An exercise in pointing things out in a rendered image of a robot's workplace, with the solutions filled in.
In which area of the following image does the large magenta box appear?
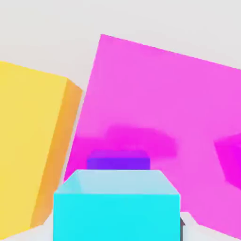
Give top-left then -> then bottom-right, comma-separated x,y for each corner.
63,33 -> 241,240

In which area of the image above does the small cyan cube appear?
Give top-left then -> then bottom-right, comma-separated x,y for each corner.
53,169 -> 181,241

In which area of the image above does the small purple cube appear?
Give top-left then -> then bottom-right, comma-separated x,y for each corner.
87,150 -> 151,170

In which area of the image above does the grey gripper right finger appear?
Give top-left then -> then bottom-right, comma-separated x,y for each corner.
180,211 -> 241,241

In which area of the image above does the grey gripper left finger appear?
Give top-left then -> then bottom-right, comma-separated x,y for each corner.
0,211 -> 54,241

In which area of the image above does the large yellow box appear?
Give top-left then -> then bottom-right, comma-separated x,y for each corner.
0,61 -> 83,240

